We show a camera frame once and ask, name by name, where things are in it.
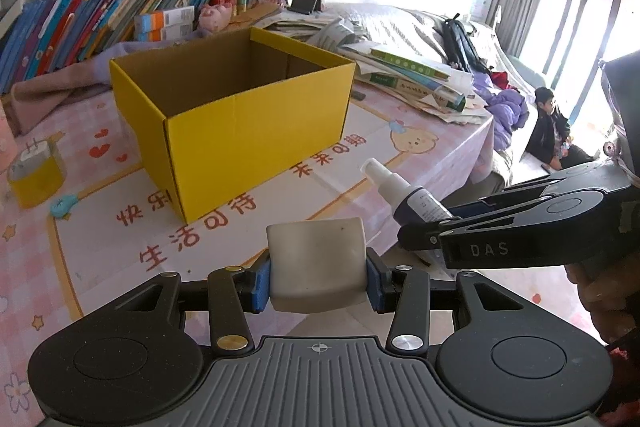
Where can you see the person's right hand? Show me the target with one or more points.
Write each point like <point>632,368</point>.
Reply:
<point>605,297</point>

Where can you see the orange and blue carton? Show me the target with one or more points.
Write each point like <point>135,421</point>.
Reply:
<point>165,18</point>
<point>165,35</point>

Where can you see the purple clothing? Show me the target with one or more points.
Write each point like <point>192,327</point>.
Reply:
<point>507,112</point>

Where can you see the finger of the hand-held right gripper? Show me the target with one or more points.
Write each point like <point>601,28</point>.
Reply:
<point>525,189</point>
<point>475,223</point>

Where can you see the black backpack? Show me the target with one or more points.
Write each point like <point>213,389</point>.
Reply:
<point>462,44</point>

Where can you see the yellow tape roll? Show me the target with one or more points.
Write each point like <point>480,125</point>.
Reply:
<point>37,186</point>

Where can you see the white spray bottle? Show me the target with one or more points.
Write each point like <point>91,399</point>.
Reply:
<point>405,198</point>

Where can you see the white plug charger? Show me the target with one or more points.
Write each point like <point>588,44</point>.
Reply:
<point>35,157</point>

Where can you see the pink cloth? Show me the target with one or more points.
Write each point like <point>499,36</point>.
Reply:
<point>55,92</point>

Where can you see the white rectangular block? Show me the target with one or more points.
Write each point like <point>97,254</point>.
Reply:
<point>315,257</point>

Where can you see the pink checked printed tablecloth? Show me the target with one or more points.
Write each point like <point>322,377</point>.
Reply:
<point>125,187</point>

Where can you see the yellow cardboard box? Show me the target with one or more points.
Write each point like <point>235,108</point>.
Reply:
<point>250,137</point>

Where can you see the pink pig plush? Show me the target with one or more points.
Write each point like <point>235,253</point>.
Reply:
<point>215,17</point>

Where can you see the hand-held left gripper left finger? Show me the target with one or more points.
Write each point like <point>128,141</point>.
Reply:
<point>260,283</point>

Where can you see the grey curtain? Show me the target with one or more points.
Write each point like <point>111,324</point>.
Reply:
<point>525,7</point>

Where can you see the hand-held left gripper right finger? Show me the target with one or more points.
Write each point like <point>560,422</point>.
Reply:
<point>375,285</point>

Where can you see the row of colourful books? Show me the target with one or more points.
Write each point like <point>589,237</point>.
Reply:
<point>75,22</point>

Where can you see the pile of papers and books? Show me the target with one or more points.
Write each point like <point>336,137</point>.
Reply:
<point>410,77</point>

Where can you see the black phone stand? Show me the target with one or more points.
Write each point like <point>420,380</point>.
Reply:
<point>304,2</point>

